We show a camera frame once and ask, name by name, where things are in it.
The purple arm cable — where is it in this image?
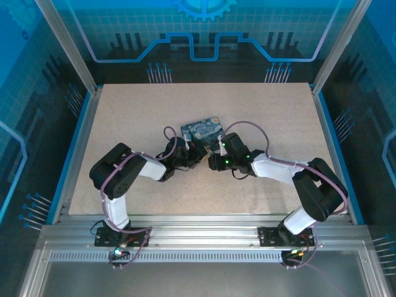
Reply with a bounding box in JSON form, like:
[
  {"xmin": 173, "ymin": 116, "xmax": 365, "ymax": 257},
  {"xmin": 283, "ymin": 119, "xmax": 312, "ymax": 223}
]
[
  {"xmin": 223, "ymin": 120, "xmax": 349, "ymax": 270},
  {"xmin": 100, "ymin": 126, "xmax": 189, "ymax": 270}
]

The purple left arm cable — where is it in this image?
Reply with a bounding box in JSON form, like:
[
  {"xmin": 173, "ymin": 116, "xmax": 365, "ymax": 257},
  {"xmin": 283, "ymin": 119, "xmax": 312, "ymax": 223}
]
[{"xmin": 100, "ymin": 126, "xmax": 189, "ymax": 270}]

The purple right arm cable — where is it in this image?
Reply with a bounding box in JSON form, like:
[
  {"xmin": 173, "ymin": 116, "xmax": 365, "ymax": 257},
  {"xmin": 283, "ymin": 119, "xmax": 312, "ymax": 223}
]
[{"xmin": 223, "ymin": 120, "xmax": 349, "ymax": 270}]

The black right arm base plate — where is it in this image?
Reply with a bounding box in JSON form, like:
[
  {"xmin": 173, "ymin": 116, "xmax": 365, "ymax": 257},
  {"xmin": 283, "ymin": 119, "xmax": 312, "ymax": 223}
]
[{"xmin": 258, "ymin": 225, "xmax": 319, "ymax": 248}]

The aluminium frame post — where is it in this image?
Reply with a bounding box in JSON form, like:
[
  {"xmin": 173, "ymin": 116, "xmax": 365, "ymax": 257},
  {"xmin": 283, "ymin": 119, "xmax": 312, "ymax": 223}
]
[
  {"xmin": 34, "ymin": 0, "xmax": 103, "ymax": 95},
  {"xmin": 311, "ymin": 0, "xmax": 374, "ymax": 95}
]

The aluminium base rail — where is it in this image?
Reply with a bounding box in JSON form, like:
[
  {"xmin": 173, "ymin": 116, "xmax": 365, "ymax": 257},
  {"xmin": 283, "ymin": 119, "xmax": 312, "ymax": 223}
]
[{"xmin": 40, "ymin": 215, "xmax": 369, "ymax": 251}]

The blue starry night mat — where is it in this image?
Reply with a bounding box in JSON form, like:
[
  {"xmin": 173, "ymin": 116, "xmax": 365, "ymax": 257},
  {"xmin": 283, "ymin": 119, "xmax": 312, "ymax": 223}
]
[{"xmin": 180, "ymin": 116, "xmax": 228, "ymax": 152}]

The aluminium table side rail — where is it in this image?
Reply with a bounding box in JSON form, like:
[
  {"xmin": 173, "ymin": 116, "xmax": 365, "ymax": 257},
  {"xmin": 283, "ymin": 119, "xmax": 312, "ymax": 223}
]
[
  {"xmin": 311, "ymin": 84, "xmax": 356, "ymax": 223},
  {"xmin": 52, "ymin": 87, "xmax": 103, "ymax": 225}
]

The slotted grey cable duct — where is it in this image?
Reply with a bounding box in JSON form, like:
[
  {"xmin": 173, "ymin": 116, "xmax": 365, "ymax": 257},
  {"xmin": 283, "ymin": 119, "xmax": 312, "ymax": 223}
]
[{"xmin": 49, "ymin": 251, "xmax": 290, "ymax": 264}]

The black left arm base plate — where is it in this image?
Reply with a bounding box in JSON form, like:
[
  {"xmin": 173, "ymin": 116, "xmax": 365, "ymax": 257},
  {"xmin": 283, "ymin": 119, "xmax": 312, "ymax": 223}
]
[{"xmin": 96, "ymin": 227, "xmax": 150, "ymax": 248}]

